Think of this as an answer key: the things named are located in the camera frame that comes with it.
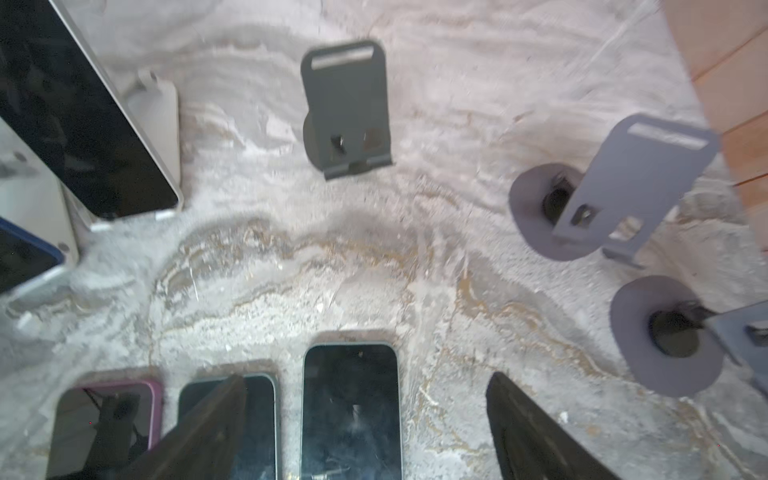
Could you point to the grey far-right phone stand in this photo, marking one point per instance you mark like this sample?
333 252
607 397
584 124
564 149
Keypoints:
640 173

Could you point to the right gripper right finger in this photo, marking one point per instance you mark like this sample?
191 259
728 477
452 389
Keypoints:
529 443

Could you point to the phone with green case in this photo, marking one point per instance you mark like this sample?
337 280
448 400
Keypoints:
258 456

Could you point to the dark grey phone stand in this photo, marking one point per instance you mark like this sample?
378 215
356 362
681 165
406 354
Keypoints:
347 130

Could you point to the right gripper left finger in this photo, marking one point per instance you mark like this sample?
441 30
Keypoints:
204 444

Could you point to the white stand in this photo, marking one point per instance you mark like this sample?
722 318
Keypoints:
33 199
121 150

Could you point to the phone with purple case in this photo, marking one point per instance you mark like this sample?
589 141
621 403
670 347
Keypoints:
101 428

